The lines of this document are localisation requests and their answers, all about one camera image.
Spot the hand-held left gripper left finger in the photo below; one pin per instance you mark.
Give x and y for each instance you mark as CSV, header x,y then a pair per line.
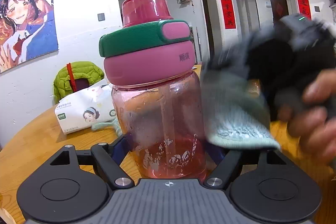
x,y
120,148

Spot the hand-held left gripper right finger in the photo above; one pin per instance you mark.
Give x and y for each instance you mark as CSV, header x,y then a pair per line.
x,y
216,154

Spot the teal towel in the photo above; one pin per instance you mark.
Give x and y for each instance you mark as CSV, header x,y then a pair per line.
x,y
231,113

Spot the pink water bottle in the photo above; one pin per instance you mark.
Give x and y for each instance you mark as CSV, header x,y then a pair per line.
x,y
152,69

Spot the person's right hand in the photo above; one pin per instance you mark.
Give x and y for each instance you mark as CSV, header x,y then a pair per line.
x,y
315,113

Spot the dark brown door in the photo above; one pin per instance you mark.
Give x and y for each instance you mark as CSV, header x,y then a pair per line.
x,y
278,6

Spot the white tissue pack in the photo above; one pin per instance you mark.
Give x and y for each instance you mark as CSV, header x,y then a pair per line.
x,y
78,108

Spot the narrow white-framed doorway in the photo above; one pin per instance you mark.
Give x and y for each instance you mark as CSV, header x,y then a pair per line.
x,y
210,22

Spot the anime wall poster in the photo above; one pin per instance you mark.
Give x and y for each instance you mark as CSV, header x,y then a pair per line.
x,y
26,24

